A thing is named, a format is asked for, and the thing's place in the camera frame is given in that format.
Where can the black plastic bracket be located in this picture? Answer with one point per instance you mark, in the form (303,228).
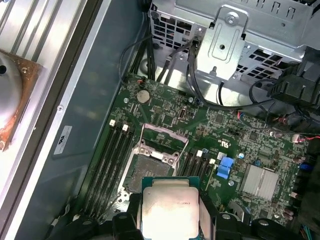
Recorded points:
(295,82)

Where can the white case label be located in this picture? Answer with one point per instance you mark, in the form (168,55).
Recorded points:
(63,140)

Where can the silver green CPU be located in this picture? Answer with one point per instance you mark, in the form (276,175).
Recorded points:
(170,212)

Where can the black open PC case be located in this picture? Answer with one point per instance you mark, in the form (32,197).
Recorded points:
(95,87)

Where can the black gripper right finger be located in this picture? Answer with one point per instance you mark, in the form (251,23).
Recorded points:
(225,230)

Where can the CPU socket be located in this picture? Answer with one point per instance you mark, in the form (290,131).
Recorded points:
(150,170)

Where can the silver finned heatsink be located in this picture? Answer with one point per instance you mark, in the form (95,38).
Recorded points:
(257,182)

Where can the square brown base plate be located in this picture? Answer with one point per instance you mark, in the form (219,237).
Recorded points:
(30,82)

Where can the silver coin battery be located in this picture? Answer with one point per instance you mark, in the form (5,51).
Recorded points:
(143,96)

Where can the black RAM slot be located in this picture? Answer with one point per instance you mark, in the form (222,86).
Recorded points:
(106,170)
(186,162)
(201,170)
(120,175)
(100,165)
(193,166)
(113,172)
(209,172)

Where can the green motherboard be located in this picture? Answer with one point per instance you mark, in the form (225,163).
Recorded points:
(225,130)

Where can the metal disk bay cage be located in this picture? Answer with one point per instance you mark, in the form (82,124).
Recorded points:
(225,50)

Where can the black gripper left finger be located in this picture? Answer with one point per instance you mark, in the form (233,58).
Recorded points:
(125,227)

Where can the blue board connector clip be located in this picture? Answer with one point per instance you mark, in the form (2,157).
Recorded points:
(225,167)

